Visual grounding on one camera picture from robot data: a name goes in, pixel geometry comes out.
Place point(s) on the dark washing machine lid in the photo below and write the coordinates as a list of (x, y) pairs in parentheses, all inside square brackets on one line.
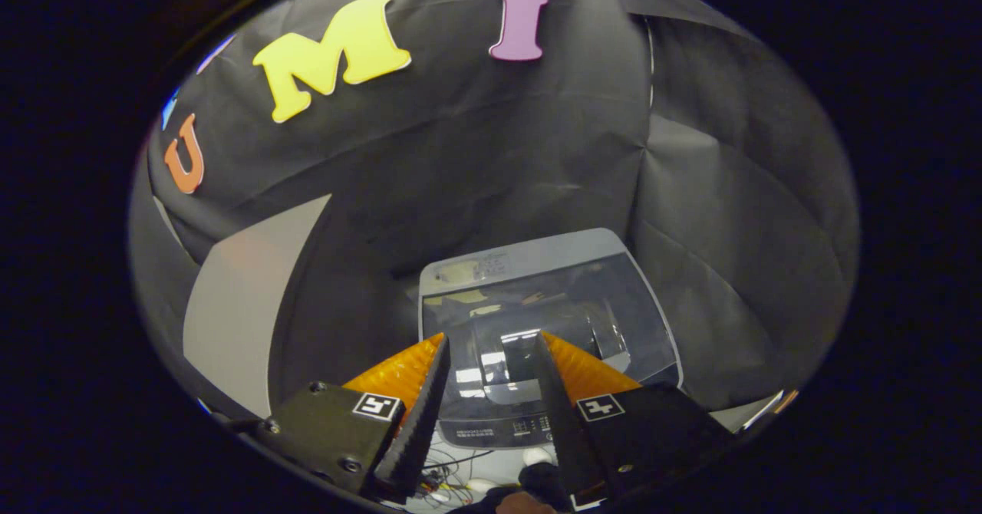
[(537, 299)]

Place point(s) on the grey washing machine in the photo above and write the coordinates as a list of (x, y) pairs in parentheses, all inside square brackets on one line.
[(522, 253)]

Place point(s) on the grey cardboard box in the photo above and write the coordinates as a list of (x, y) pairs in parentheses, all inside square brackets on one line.
[(245, 307)]

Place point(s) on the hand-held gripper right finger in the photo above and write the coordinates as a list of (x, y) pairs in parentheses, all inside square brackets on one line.
[(564, 422)]

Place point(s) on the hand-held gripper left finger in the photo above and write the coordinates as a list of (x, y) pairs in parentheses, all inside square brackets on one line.
[(426, 414)]

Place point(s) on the white orange printed carton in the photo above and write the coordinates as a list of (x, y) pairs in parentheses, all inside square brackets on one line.
[(756, 414)]

